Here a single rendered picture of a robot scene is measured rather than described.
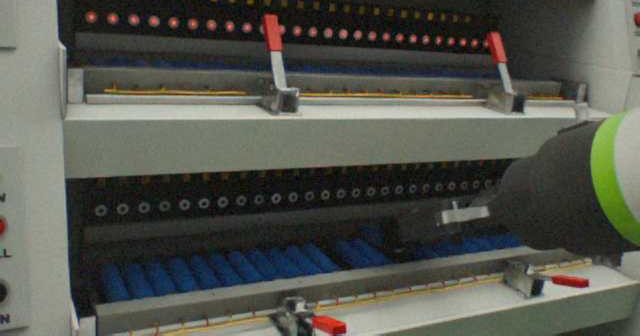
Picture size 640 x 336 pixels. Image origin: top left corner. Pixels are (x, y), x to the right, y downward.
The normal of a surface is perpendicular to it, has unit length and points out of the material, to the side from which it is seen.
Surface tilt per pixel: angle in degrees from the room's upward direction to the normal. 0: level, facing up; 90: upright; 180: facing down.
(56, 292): 90
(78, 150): 112
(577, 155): 64
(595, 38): 90
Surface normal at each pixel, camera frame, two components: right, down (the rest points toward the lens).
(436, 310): 0.11, -0.96
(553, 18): -0.88, 0.04
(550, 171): -0.88, -0.28
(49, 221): 0.46, -0.10
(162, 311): 0.46, 0.29
